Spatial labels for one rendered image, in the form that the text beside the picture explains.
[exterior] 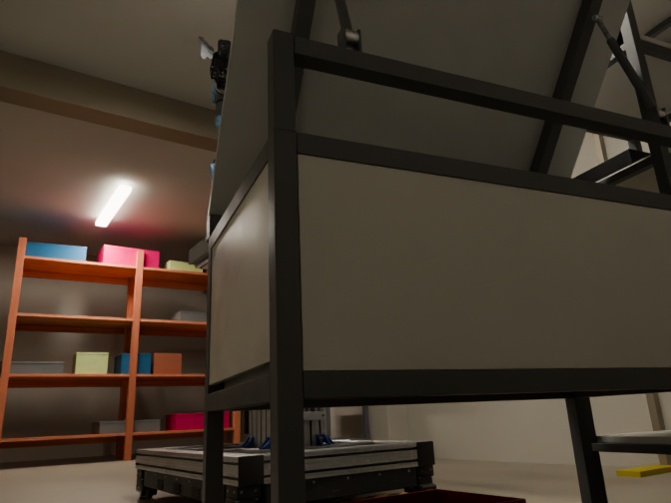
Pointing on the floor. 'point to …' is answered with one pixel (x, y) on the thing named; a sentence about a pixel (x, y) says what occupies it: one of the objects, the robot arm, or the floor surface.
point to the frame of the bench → (532, 383)
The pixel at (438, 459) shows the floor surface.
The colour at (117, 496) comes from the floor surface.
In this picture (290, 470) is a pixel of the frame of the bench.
